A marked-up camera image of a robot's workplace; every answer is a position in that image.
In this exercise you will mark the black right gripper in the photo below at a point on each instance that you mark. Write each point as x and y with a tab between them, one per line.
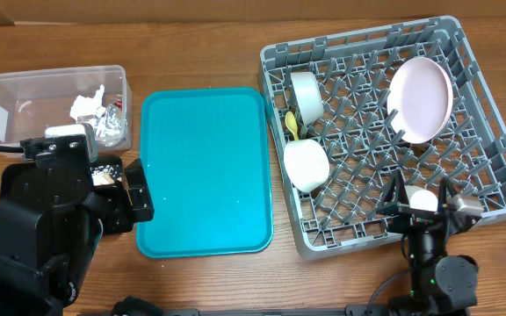
393	202

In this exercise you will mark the black tray bin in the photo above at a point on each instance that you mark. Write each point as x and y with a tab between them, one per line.
108	159

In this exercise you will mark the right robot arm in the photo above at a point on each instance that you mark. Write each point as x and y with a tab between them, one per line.
440	284

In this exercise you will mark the white paper cup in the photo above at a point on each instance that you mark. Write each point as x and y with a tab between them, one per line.
421	199

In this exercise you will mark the white bowl with crumbs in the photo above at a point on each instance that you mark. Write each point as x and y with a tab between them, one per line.
308	96

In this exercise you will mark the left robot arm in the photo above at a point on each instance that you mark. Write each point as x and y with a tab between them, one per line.
52	217

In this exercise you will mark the white bowl with nuts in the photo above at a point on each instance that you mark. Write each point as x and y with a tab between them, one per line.
306	164

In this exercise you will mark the teal plastic tray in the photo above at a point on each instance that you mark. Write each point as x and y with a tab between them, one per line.
206	159

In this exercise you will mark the yellow plastic spoon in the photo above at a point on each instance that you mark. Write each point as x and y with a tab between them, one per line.
291	125

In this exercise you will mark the spilled rice and crumbs pile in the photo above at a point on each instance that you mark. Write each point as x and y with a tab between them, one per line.
106	174

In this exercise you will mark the grey dishwasher rack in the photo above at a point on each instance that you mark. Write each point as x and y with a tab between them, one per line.
354	71

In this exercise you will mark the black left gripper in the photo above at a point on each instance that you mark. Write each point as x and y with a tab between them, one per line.
122	212

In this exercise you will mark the white plate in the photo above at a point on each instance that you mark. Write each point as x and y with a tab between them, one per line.
421	97

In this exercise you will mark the clear plastic bin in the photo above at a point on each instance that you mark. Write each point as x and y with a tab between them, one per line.
32	101

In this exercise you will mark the white napkin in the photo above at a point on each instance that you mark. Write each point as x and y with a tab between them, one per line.
89	110

